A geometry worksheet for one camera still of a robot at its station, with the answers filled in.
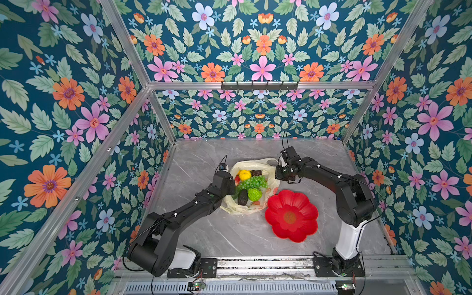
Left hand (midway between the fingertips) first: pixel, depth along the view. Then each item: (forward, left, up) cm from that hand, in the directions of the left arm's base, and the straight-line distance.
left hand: (234, 180), depth 90 cm
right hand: (+5, -25, -3) cm, 25 cm away
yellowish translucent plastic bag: (+5, -18, +1) cm, 19 cm away
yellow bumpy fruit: (+5, -6, -3) cm, 8 cm away
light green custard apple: (-7, -10, -4) cm, 12 cm away
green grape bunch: (+1, -11, -4) cm, 12 cm away
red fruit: (+4, -1, -7) cm, 8 cm away
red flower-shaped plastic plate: (-17, -27, -10) cm, 33 cm away
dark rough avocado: (-7, -4, -6) cm, 10 cm away
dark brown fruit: (+7, -12, -5) cm, 15 cm away
